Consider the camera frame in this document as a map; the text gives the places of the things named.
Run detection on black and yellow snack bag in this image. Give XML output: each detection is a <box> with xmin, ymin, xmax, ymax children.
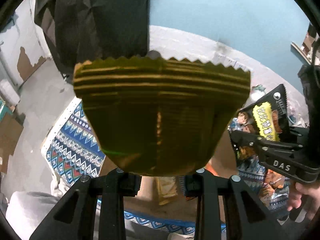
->
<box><xmin>228</xmin><ymin>83</ymin><xmax>292</xmax><ymax>168</ymax></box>

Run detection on gold yellow snack bag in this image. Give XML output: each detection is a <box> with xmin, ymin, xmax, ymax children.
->
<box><xmin>73</xmin><ymin>56</ymin><xmax>251</xmax><ymax>177</ymax></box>

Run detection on orange noodle snack bag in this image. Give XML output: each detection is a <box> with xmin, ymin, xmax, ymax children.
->
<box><xmin>258</xmin><ymin>169</ymin><xmax>290</xmax><ymax>211</ymax></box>

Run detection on right hand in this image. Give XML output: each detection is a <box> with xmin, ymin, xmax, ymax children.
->
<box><xmin>286</xmin><ymin>181</ymin><xmax>320</xmax><ymax>222</ymax></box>

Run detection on grey blanket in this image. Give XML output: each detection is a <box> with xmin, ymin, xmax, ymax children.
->
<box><xmin>5</xmin><ymin>191</ymin><xmax>60</xmax><ymax>239</ymax></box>

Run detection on blue patterned tablecloth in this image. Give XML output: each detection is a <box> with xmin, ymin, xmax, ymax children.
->
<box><xmin>41</xmin><ymin>98</ymin><xmax>286</xmax><ymax>237</ymax></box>

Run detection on black curtain cloth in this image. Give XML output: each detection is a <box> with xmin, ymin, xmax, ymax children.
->
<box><xmin>34</xmin><ymin>0</ymin><xmax>149</xmax><ymax>75</ymax></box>

